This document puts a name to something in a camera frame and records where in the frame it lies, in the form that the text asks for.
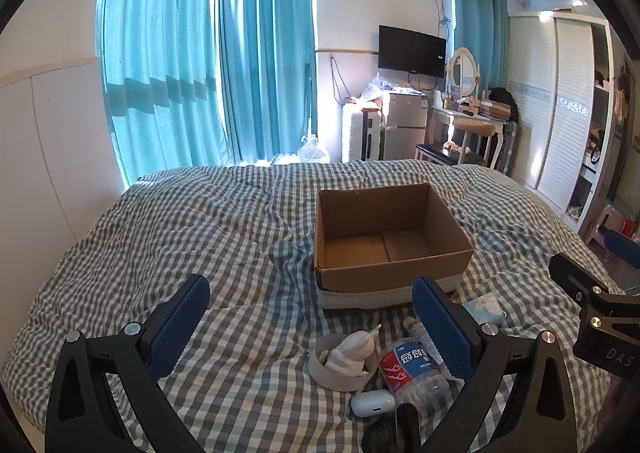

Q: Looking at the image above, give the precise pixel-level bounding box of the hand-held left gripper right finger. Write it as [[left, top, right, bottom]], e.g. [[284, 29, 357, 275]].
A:
[[411, 276, 593, 453]]

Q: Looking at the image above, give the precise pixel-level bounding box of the black bag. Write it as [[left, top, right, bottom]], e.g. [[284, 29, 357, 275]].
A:
[[487, 87, 519, 122]]

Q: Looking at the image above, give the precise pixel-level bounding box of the white dressing table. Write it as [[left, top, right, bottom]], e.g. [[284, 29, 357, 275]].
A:
[[430, 105, 518, 170]]

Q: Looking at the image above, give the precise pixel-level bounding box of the white plastic stool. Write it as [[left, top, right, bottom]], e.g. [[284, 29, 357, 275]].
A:
[[582, 203, 621, 247]]

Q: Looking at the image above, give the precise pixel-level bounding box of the brown box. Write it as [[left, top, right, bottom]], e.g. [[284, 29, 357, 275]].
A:
[[477, 100, 511, 120]]

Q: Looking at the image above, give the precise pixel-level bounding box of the clear plastic bag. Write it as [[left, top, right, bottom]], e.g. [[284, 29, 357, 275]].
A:
[[360, 75, 397, 106]]

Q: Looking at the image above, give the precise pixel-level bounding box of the small white capped tube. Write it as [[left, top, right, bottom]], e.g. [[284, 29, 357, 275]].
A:
[[402, 317, 445, 365]]

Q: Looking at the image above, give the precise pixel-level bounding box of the white round ring container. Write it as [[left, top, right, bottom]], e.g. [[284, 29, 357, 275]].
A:
[[307, 333, 379, 392]]

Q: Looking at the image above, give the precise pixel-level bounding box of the black round holder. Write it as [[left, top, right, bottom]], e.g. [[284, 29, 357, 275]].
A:
[[361, 403, 422, 453]]

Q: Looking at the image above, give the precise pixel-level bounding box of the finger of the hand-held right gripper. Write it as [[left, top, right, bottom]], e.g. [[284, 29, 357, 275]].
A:
[[603, 229, 640, 267], [548, 253, 609, 304]]

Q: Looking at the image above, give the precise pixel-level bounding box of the white handheld device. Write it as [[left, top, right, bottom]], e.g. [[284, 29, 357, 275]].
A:
[[350, 389, 398, 418]]

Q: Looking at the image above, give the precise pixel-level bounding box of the silver small fridge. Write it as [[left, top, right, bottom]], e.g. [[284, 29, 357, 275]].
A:
[[380, 92, 429, 162]]

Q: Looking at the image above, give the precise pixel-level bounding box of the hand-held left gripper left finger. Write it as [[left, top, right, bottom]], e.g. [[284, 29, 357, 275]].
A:
[[45, 274, 211, 453]]

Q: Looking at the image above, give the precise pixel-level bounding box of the cardboard box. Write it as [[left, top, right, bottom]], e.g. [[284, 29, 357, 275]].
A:
[[313, 183, 476, 312]]

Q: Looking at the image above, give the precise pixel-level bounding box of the black hanging cable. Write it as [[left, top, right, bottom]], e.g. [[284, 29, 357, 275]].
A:
[[329, 57, 352, 106]]

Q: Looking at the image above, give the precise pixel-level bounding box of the light blue tissue pack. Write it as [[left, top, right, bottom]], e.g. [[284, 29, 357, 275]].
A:
[[460, 294, 506, 325]]

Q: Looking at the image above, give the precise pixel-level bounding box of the narrow teal curtain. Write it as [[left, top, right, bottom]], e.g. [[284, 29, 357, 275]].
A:
[[215, 0, 319, 166]]

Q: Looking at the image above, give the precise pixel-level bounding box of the white suitcase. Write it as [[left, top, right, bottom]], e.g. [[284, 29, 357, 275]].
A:
[[341, 105, 384, 164]]

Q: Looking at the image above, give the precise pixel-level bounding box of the white sliding door wardrobe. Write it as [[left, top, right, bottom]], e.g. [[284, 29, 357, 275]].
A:
[[505, 10, 627, 234]]

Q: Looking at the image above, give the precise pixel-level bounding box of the short teal curtain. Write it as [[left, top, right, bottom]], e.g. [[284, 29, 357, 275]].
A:
[[447, 0, 511, 100]]

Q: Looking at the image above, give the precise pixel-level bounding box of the black seat bench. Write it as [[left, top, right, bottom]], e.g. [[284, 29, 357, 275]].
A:
[[415, 143, 488, 168]]

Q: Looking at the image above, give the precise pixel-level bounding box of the white toy figurine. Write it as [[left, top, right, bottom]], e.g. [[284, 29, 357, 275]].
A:
[[325, 325, 382, 380]]

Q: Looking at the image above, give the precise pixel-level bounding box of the black wall television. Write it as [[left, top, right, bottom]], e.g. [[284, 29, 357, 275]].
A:
[[377, 25, 447, 80]]

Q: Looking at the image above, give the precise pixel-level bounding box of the white oval mirror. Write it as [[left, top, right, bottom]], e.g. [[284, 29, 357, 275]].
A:
[[447, 47, 481, 98]]

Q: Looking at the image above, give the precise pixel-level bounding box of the grey checked blanket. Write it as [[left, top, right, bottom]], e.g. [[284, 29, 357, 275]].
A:
[[0, 159, 631, 453]]

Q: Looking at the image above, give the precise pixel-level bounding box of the plastic bottle red blue label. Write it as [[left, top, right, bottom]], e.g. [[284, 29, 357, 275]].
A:
[[377, 339, 451, 409]]

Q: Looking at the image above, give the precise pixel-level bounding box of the wide teal curtain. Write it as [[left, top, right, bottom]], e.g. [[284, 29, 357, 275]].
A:
[[97, 0, 224, 186]]

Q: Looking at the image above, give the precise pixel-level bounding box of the clear water jug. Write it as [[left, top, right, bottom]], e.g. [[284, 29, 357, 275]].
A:
[[299, 133, 331, 164]]

